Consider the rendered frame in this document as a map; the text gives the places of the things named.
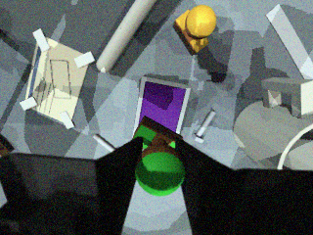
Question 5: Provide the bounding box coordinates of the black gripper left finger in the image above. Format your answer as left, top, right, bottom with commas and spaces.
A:
0, 136, 143, 235

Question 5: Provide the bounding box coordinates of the white rounded cylinder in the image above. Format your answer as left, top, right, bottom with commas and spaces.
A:
96, 0, 157, 73

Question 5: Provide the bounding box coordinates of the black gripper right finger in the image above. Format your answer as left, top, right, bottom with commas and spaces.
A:
175, 139, 313, 235

